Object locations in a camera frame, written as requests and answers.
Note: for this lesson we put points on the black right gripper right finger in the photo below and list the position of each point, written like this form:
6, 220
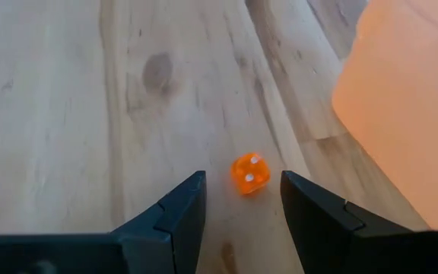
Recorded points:
318, 228

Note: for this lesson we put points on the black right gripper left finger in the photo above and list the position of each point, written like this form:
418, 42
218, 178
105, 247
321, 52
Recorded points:
173, 228

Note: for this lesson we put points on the small orange translucent die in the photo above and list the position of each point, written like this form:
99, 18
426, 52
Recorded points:
250, 175

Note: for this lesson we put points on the orange translucent plastic bin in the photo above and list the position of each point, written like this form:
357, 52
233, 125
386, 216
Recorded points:
405, 114

